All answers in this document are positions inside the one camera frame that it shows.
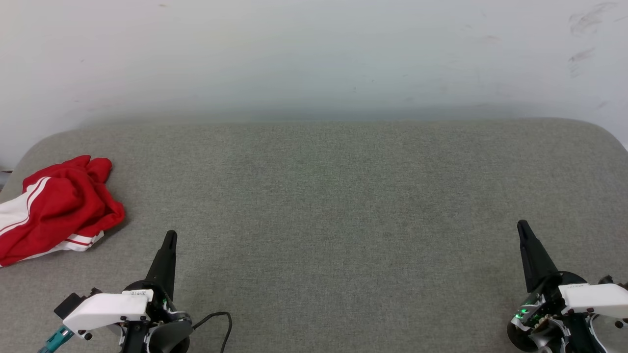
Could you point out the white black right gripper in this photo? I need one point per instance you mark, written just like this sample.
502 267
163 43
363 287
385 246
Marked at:
584 299

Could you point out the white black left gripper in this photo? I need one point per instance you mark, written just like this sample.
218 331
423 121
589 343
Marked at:
108 309

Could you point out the red and white sports shirt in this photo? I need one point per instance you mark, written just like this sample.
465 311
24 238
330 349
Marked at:
59 211

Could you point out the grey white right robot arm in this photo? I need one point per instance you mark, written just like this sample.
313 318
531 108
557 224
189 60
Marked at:
542 339

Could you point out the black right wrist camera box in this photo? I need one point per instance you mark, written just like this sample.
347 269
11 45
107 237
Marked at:
613 282

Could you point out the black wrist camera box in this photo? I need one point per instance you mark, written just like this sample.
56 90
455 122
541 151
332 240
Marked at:
613 282
73 303

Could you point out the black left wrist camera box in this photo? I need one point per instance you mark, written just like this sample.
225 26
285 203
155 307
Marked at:
73 303

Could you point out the teal left camera plug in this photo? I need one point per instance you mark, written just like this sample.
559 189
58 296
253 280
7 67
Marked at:
55 339

